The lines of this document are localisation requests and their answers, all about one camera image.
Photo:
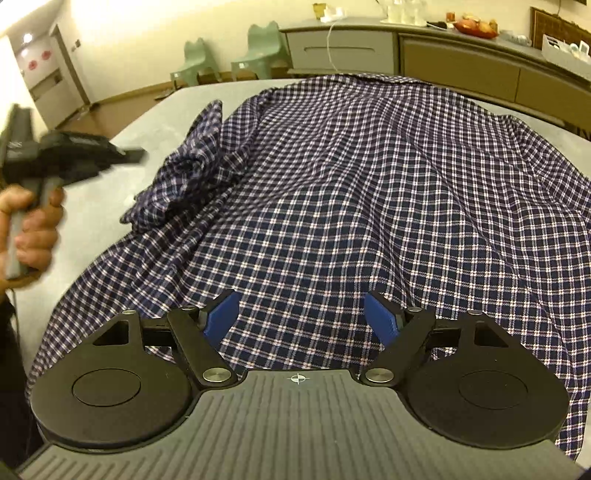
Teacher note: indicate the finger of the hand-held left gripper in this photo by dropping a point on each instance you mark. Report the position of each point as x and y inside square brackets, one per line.
[131, 156]

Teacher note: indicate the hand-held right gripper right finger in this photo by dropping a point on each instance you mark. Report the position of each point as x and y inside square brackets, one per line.
[381, 318]

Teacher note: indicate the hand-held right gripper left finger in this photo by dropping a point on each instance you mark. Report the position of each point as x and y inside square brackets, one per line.
[224, 314]

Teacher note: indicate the blue plaid shirt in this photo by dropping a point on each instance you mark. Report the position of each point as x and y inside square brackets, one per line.
[351, 194]

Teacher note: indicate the person's left hand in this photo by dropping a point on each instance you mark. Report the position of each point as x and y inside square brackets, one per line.
[40, 235]

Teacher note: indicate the white door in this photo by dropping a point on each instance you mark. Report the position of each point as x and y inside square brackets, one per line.
[55, 78]

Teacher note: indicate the small green plastic chair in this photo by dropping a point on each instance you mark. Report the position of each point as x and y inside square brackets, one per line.
[196, 60]

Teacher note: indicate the large green plastic chair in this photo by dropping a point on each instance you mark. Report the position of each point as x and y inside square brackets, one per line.
[261, 48]

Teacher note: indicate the person's dark garment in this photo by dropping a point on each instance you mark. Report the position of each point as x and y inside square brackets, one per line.
[11, 378]

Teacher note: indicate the yellow cup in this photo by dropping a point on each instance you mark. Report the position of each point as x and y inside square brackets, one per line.
[320, 11]

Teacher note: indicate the white tissue pack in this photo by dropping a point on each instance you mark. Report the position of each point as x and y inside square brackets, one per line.
[333, 16]

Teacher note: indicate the grey brown sideboard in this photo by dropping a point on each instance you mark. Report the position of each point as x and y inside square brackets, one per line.
[461, 69]

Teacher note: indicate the red fruit bowl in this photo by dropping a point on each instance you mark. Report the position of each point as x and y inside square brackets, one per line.
[476, 27]

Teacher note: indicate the clear glass set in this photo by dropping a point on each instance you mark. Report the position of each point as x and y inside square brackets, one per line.
[404, 11]

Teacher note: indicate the white storage box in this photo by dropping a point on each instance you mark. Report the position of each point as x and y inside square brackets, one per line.
[561, 55]

